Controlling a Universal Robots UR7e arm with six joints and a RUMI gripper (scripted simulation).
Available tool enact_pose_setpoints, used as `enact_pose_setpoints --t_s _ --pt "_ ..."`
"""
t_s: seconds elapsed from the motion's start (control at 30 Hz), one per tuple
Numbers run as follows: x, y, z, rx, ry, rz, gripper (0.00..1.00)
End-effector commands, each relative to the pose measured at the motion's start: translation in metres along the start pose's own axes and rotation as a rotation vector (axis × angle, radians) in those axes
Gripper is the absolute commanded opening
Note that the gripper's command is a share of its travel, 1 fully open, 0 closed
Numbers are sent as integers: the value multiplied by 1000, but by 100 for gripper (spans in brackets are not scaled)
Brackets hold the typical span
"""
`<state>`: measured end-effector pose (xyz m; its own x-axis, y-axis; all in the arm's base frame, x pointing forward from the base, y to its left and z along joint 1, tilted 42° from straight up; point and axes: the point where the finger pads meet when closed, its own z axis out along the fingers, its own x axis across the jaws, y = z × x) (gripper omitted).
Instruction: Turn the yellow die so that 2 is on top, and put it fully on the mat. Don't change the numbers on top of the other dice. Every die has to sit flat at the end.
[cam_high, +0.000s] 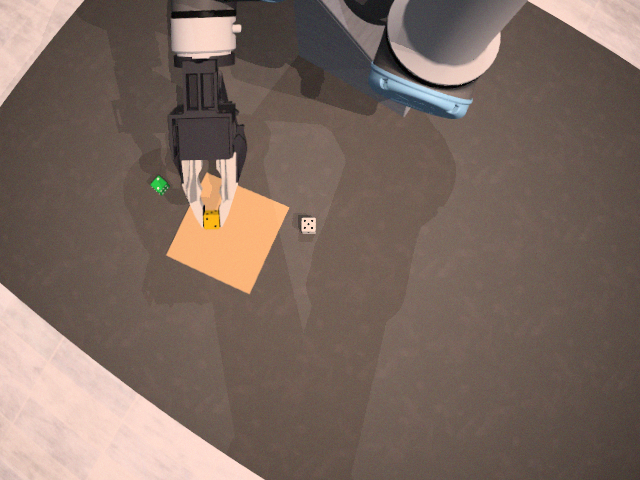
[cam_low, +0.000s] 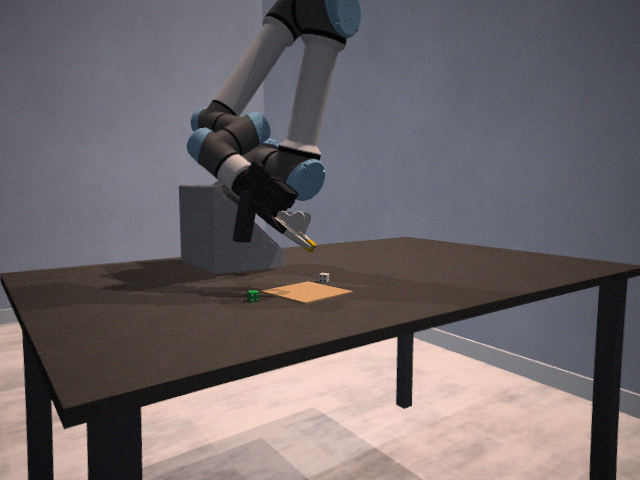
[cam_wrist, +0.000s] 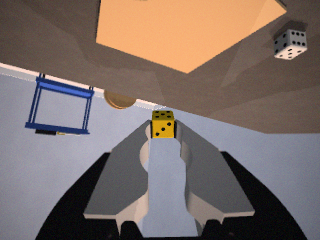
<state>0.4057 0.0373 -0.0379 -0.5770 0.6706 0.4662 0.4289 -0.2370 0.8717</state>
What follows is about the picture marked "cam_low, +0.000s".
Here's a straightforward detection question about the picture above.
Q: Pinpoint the green die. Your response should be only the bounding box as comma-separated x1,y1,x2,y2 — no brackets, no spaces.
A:
247,290,259,303

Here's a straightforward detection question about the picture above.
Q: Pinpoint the yellow die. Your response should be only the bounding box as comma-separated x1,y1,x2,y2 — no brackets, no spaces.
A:
302,240,317,252

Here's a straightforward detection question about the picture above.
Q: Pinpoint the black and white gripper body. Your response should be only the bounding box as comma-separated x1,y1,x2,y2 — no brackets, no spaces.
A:
232,161,299,217

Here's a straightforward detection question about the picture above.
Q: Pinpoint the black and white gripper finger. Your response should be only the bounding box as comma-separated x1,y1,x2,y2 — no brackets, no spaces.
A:
287,212,311,241
257,209,312,249

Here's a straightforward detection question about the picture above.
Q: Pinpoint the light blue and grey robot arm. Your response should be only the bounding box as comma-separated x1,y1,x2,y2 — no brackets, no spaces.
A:
187,0,361,243

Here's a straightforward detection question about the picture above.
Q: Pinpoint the orange flat mat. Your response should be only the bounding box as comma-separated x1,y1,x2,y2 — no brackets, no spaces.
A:
261,282,353,304

